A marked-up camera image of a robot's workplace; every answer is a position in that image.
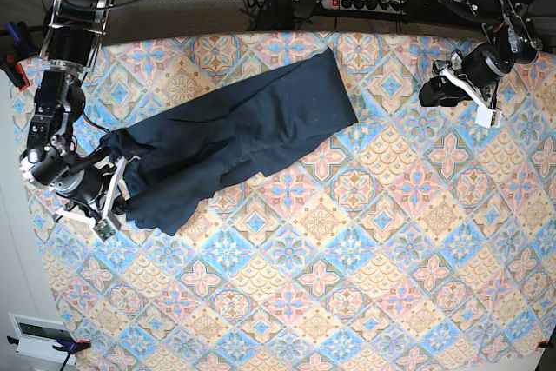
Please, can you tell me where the blue orange clamp bottom left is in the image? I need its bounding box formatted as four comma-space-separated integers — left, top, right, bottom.
52, 339, 91, 371

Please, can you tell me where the orange black clamp left edge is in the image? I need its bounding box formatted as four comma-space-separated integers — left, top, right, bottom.
0, 55, 30, 91

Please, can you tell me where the white floor vent box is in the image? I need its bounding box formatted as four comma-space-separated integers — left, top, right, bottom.
8, 313, 71, 365

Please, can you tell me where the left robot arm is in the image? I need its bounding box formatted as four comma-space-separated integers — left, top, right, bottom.
419, 0, 542, 109

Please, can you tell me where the white power strip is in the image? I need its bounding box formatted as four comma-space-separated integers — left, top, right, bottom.
321, 0, 403, 15

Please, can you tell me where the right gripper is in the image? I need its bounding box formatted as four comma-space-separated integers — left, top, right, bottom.
54, 156, 139, 226

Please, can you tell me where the dark navy t-shirt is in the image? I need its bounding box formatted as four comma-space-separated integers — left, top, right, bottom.
102, 50, 357, 235

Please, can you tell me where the patterned tile tablecloth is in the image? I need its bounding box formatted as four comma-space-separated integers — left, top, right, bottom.
25, 33, 555, 370

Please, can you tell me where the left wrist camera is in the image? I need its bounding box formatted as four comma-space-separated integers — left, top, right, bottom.
475, 106, 502, 129

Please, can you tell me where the blue clamp upper left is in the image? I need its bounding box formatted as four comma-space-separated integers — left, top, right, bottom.
1, 21, 43, 51

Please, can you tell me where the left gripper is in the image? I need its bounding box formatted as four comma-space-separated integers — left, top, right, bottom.
419, 43, 513, 109

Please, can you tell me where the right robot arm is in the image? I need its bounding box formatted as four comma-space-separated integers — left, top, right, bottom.
20, 0, 135, 240

